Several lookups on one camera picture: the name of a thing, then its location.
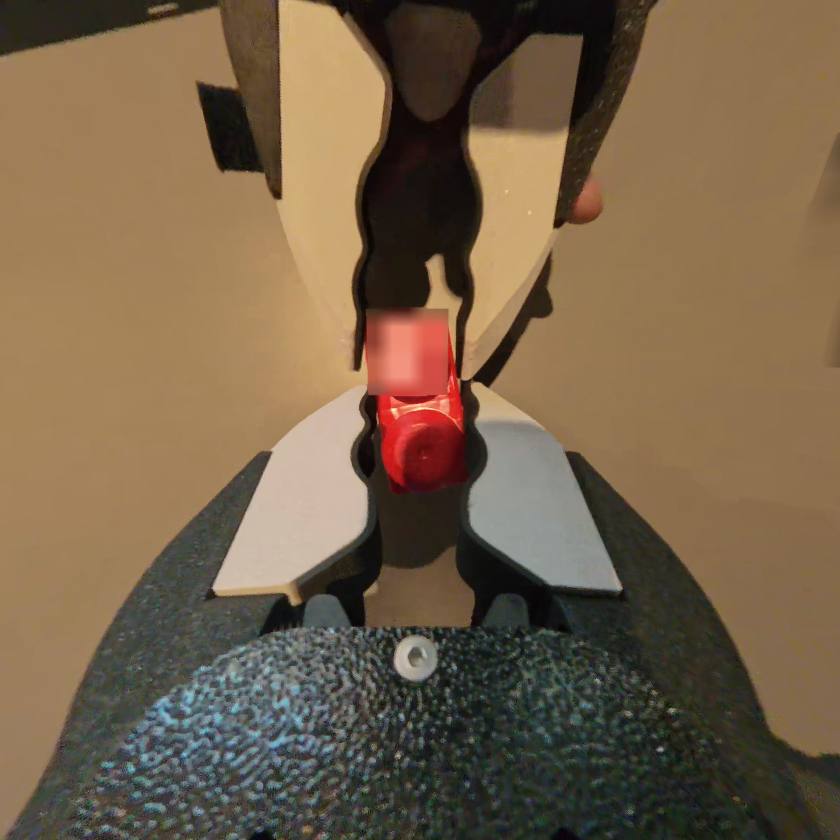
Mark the red two-stud block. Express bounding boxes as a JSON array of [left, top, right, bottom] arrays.
[[376, 331, 472, 494]]

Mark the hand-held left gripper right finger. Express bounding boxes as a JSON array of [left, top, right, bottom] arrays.
[[458, 382, 624, 598]]

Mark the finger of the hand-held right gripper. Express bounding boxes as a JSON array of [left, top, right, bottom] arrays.
[[277, 0, 395, 375], [458, 29, 586, 383]]

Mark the person's right hand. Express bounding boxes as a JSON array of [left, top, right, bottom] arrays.
[[568, 176, 605, 227]]

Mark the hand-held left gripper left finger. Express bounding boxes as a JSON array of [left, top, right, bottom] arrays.
[[210, 384, 379, 605]]

